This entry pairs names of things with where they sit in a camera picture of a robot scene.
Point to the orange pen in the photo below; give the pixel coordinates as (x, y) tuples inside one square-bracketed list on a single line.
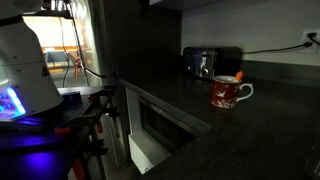
[(239, 75)]

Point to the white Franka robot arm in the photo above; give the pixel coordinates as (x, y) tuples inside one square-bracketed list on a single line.
[(26, 76)]

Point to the stainless steel four-slot toaster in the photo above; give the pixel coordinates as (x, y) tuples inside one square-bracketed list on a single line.
[(201, 63)]

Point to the red patterned mug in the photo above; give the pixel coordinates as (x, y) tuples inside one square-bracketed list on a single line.
[(224, 95)]

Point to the wooden chair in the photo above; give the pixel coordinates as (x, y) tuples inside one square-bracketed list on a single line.
[(78, 66)]

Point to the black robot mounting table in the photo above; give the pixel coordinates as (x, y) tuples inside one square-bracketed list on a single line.
[(36, 146)]

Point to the white wall outlet with plugs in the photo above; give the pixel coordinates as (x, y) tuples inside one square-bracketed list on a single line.
[(310, 39)]

